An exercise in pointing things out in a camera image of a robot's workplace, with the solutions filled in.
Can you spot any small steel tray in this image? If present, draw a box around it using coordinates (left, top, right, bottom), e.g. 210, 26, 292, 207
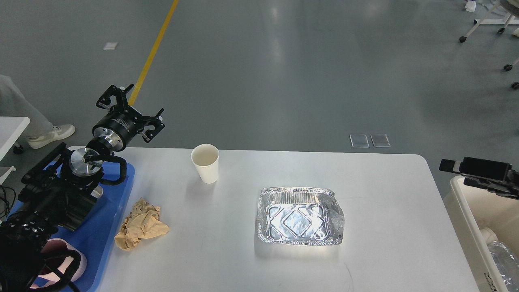
90, 185, 104, 199

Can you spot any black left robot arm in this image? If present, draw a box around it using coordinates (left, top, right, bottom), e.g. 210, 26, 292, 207
1, 84, 165, 292

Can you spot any white sneaker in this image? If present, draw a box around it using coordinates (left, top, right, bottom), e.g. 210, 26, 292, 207
26, 124, 76, 149

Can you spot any pink ribbed mug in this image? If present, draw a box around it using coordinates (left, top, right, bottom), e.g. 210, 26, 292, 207
30, 238, 87, 290

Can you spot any beige waste bin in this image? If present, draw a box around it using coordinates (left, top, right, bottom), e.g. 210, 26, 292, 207
443, 176, 519, 292

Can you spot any clear plastic bottle in bin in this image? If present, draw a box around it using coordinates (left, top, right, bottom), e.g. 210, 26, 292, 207
479, 228, 519, 292

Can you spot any crumpled brown paper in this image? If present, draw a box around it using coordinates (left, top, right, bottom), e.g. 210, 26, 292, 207
114, 197, 170, 251

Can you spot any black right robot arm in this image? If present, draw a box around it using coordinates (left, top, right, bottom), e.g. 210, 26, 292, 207
439, 157, 519, 200

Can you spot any clear floor plate left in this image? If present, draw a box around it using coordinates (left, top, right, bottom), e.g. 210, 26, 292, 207
349, 133, 370, 148

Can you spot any clear floor plate right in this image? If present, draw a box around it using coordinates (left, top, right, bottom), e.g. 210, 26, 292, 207
370, 133, 391, 148

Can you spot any clear floor plate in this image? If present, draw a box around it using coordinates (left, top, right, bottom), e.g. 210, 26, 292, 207
370, 133, 391, 148
349, 133, 370, 148

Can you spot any person's leg in grey trousers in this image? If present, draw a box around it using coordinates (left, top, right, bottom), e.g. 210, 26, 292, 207
0, 75, 53, 138

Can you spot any white rolling stand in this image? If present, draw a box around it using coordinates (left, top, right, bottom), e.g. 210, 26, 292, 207
459, 0, 519, 91

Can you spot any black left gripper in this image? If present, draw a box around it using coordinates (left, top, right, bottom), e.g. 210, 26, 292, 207
92, 84, 165, 153

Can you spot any white paper cup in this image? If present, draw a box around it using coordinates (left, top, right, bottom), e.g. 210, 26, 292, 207
191, 144, 219, 184

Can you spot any aluminium foil tray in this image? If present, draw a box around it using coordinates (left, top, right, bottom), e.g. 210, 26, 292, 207
257, 187, 345, 246

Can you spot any white side table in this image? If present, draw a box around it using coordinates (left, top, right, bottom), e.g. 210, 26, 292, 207
0, 116, 30, 160

